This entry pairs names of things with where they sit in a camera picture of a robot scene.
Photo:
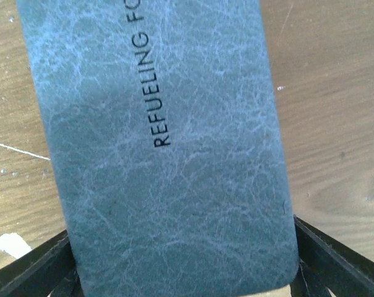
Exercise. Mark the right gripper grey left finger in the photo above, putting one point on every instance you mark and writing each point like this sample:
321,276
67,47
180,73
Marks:
47,270

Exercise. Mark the green glasses case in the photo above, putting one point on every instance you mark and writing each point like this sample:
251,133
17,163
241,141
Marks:
162,128

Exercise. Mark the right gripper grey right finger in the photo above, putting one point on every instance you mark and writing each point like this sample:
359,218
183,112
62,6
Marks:
328,267

